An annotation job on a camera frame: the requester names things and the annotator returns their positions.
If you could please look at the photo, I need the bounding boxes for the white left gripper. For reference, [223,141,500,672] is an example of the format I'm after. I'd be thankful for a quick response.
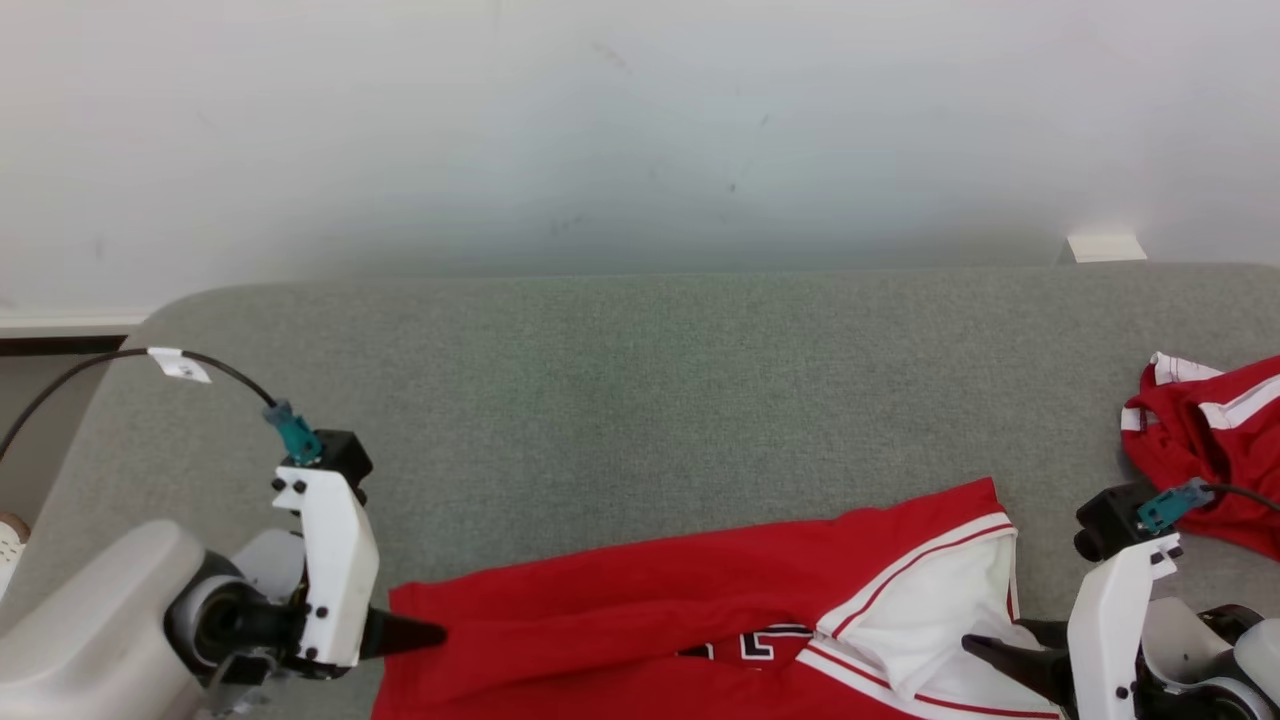
[271,465,449,680]

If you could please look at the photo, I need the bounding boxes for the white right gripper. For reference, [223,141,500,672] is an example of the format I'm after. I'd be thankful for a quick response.
[961,534,1183,720]

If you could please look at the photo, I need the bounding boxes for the red white jersey with number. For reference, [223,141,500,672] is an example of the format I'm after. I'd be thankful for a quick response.
[371,477,1067,720]

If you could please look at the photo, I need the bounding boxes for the red shorts with white stripes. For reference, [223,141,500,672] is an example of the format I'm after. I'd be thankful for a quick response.
[1120,351,1280,562]

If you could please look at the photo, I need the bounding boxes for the white baseboard strip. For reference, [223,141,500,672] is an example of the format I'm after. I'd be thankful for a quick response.
[0,307,153,338]

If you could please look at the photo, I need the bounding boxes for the teal right camera connector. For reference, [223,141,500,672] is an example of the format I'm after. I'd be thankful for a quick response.
[1136,477,1216,534]

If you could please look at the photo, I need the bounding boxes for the teal camera connector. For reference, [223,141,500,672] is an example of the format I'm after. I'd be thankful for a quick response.
[262,399,324,467]
[1136,477,1216,534]

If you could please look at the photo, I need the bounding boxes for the teal left camera connector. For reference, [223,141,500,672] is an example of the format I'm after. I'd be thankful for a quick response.
[262,399,324,467]

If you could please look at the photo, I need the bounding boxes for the black right camera cable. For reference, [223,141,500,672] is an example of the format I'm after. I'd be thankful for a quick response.
[1200,483,1280,514]

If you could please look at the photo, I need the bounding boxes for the black cable with white tag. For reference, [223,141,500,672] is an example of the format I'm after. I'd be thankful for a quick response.
[0,346,283,463]

